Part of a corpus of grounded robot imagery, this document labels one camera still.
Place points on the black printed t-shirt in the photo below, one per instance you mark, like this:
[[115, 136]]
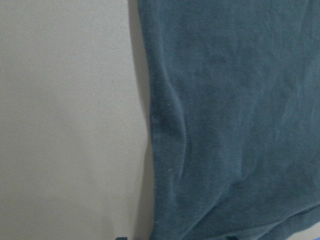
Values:
[[234, 117]]

